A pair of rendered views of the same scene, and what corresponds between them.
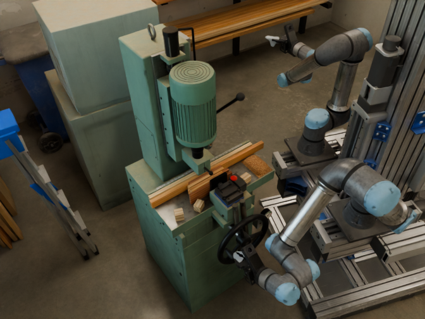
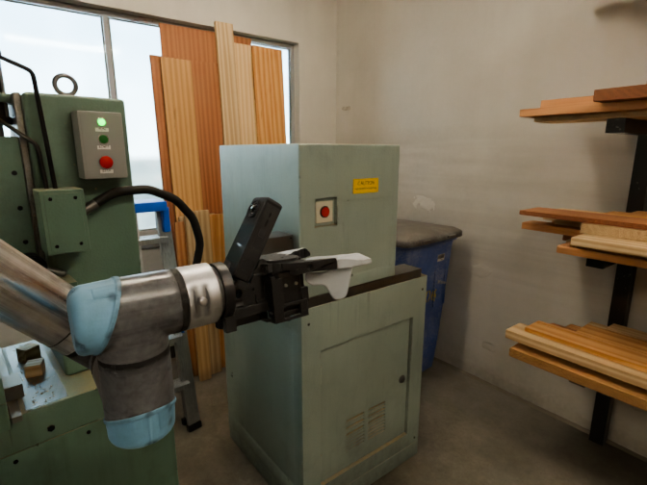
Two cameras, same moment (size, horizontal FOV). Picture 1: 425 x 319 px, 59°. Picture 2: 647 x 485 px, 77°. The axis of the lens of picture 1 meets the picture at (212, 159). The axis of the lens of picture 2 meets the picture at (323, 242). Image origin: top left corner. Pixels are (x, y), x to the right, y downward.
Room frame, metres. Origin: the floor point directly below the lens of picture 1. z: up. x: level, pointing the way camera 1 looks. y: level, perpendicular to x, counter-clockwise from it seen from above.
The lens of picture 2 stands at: (1.98, -0.99, 1.39)
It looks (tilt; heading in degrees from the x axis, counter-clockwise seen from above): 13 degrees down; 82
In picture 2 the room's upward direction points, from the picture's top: straight up
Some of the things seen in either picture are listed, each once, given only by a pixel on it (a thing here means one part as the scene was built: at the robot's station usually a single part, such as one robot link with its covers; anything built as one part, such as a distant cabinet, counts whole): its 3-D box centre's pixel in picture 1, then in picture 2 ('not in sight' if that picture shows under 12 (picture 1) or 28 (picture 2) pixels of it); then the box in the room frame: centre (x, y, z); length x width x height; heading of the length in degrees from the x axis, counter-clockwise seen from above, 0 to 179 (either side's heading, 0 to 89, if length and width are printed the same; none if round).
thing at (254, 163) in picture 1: (257, 162); not in sight; (1.32, -0.22, 0.92); 0.14 x 0.09 x 0.04; 35
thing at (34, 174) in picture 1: (47, 195); (159, 320); (1.45, 0.97, 0.58); 0.27 x 0.25 x 1.16; 122
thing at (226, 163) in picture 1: (210, 172); not in sight; (1.27, 0.01, 0.92); 0.67 x 0.02 x 0.04; 125
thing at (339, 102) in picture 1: (343, 82); not in sight; (1.60, -0.67, 1.19); 0.15 x 0.12 x 0.55; 119
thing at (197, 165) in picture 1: (196, 159); not in sight; (1.25, 0.08, 1.03); 0.14 x 0.07 x 0.09; 35
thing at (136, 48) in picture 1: (162, 109); (85, 233); (1.47, 0.23, 1.16); 0.22 x 0.22 x 0.72; 35
